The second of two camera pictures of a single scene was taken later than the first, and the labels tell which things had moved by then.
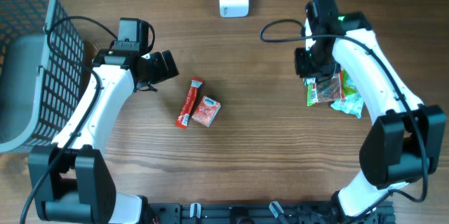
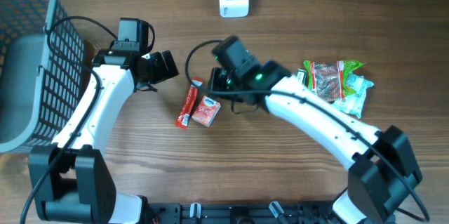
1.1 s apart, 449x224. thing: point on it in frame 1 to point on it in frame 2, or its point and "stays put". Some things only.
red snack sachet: (206, 111) stays put
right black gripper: (305, 71) to (216, 84)
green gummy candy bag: (339, 86) stays put
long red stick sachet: (182, 119) stays put
